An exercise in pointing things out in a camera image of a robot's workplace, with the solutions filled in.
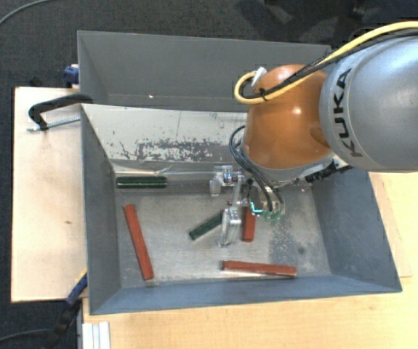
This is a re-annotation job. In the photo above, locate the dark green flat block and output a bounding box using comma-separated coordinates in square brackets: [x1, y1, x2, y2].
[116, 175, 168, 190]
[188, 211, 226, 241]

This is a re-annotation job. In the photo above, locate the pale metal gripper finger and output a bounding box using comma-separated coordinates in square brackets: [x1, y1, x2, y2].
[215, 207, 243, 249]
[209, 164, 245, 198]

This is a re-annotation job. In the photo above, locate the grey metal bin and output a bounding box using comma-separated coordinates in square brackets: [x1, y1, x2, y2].
[76, 30, 403, 316]

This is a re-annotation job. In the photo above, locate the red-brown flat block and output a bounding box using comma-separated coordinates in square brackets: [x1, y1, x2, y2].
[220, 260, 298, 278]
[241, 205, 257, 243]
[123, 204, 156, 281]

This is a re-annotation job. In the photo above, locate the pale wood board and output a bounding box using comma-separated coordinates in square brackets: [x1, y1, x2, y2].
[10, 86, 88, 303]

